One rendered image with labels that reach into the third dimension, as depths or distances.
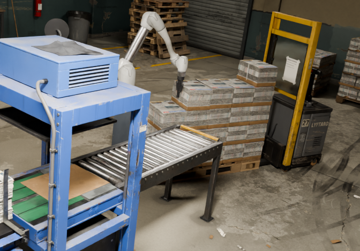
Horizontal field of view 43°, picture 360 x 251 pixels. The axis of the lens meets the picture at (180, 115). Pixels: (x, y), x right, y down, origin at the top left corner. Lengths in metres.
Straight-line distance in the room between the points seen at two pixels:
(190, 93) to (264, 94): 1.01
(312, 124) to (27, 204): 3.86
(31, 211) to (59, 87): 0.82
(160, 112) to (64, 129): 2.44
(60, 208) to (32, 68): 0.78
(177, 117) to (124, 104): 2.16
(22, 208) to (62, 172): 0.57
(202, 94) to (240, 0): 7.54
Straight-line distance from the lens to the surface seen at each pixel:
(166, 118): 4.71
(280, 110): 5.99
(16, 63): 2.80
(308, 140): 5.97
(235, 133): 5.33
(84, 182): 3.27
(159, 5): 11.11
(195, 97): 4.81
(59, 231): 2.67
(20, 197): 3.10
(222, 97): 5.03
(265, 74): 5.32
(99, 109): 2.52
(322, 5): 11.34
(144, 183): 3.42
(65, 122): 2.38
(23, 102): 2.59
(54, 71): 2.52
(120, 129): 4.69
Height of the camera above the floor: 2.34
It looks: 19 degrees down
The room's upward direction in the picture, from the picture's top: 8 degrees clockwise
